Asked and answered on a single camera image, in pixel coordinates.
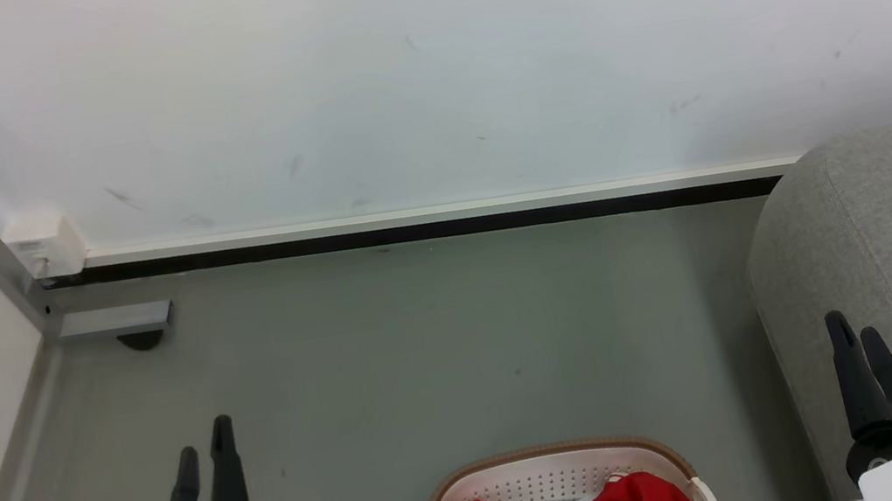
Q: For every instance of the white plastic laundry basket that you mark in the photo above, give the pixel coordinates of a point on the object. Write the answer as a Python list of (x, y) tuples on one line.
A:
[(550, 474)]

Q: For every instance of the white and black baseboard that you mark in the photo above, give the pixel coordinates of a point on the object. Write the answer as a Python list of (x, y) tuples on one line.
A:
[(424, 223)]

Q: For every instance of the black round frame foot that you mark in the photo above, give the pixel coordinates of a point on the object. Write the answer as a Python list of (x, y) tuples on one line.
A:
[(141, 340)]

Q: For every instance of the white plastic wall box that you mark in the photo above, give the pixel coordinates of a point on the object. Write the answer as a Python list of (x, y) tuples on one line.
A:
[(45, 244)]

